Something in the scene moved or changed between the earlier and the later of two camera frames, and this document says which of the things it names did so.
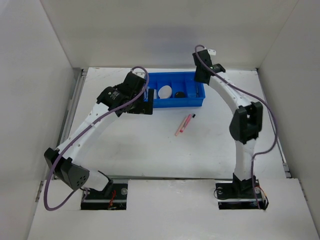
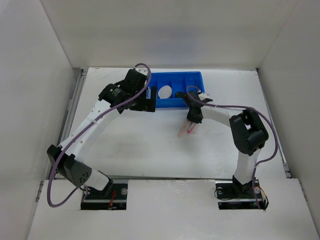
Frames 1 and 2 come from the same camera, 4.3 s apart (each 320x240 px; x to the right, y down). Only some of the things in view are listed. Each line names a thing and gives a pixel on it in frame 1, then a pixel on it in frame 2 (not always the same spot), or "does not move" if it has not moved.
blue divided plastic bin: [175, 89] does not move
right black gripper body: [196, 75] to [190, 117]
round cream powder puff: [165, 92] does not move
